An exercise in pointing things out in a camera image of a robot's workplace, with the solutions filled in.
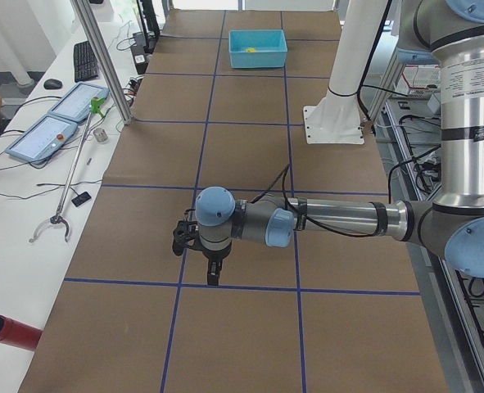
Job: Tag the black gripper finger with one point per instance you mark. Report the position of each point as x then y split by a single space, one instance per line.
214 271

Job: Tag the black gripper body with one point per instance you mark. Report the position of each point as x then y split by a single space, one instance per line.
214 255

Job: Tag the small black flat device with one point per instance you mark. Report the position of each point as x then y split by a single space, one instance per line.
81 198

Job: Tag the small metal cylinder weight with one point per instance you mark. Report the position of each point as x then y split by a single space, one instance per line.
100 135

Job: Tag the near teach pendant tablet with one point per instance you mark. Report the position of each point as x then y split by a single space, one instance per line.
42 139

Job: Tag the teach pendant tablet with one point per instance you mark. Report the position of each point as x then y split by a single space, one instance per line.
75 104
42 139

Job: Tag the far teach pendant tablet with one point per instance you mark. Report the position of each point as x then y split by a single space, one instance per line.
75 104

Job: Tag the black keyboard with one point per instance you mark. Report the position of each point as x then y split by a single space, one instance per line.
85 62

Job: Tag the black computer mouse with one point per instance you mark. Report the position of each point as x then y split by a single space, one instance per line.
52 84

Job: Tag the light blue plastic bin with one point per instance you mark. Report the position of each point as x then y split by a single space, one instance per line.
270 45

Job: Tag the red cylinder tube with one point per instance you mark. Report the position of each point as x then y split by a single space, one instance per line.
18 334

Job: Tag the green handled reacher grabber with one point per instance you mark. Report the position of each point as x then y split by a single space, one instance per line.
57 219

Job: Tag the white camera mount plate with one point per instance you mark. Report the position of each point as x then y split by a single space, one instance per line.
324 125

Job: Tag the aluminium frame post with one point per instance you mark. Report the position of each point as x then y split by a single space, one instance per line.
94 35

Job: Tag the white camera stand column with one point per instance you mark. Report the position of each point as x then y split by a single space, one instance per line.
364 21

